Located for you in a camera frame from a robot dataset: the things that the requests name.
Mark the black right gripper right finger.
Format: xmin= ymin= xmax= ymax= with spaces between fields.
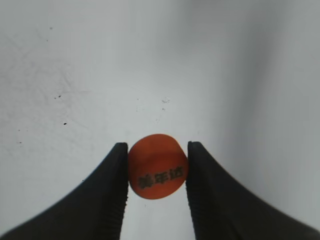
xmin=186 ymin=141 xmax=320 ymax=240

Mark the orange bottle cap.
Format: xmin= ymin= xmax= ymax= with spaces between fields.
xmin=128 ymin=134 xmax=189 ymax=200

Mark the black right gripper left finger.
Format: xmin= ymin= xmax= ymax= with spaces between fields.
xmin=1 ymin=142 xmax=129 ymax=240

